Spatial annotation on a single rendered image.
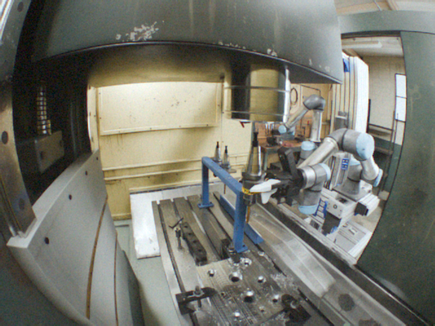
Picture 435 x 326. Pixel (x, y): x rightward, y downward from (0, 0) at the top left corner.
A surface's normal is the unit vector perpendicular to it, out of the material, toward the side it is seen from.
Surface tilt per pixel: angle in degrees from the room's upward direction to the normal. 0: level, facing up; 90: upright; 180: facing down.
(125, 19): 90
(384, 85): 90
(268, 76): 90
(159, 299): 0
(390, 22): 90
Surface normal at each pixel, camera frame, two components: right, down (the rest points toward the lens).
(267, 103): 0.08, 0.32
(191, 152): 0.38, 0.30
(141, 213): 0.17, -0.74
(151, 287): 0.02, -0.95
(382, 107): -0.92, 0.11
